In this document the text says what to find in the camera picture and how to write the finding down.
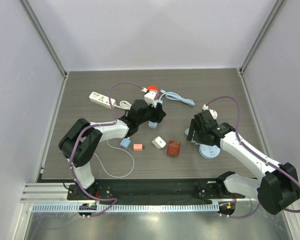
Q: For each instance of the white cube charger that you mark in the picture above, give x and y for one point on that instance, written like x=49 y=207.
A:
x=158 y=142

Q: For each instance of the aluminium frame post right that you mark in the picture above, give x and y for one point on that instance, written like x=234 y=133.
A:
x=275 y=10

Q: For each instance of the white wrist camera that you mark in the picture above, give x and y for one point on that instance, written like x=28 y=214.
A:
x=150 y=96
x=213 y=113

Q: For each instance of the aluminium frame post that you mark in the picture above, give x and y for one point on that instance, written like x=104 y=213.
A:
x=275 y=10
x=42 y=35

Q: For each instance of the dark red cube adapter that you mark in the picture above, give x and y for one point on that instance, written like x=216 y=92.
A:
x=173 y=148

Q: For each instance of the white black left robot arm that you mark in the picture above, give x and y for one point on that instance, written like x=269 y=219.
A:
x=80 y=142

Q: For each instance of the white power strip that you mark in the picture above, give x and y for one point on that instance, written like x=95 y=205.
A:
x=102 y=100

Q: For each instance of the orange-red cube socket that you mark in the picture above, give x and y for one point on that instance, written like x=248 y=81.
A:
x=152 y=88

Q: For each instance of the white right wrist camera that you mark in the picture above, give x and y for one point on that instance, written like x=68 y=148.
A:
x=213 y=113

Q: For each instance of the round light blue socket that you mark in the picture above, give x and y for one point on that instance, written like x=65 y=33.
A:
x=208 y=152

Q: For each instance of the aluminium frame post left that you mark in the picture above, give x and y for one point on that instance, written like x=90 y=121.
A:
x=42 y=35

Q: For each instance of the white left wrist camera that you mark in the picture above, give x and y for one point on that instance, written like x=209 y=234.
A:
x=150 y=96

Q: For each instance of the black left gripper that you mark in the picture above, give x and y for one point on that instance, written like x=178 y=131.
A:
x=158 y=114

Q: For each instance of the light blue charger plug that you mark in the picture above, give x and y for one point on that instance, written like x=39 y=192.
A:
x=125 y=143

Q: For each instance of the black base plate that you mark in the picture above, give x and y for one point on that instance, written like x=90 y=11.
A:
x=160 y=192

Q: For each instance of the white slotted cable duct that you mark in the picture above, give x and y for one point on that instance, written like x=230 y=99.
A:
x=95 y=208

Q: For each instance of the pink plug adapter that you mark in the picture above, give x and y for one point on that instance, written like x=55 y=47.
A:
x=138 y=147

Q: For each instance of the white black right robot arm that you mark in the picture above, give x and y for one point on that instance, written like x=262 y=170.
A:
x=265 y=170

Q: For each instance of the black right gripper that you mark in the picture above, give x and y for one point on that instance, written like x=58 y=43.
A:
x=197 y=131

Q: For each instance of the aluminium rail front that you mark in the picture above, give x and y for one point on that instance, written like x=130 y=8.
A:
x=45 y=192

